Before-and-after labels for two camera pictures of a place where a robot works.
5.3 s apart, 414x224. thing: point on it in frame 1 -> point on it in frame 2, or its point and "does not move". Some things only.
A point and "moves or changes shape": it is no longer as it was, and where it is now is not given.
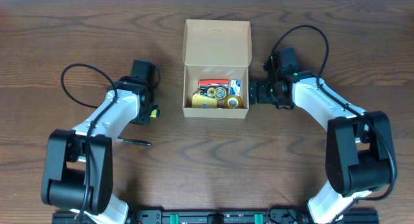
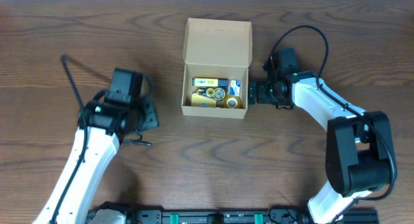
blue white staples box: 235,87 does not move
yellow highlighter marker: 153,114 moves or changes shape
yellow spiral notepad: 203,101 does not move
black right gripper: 253,92 does not move
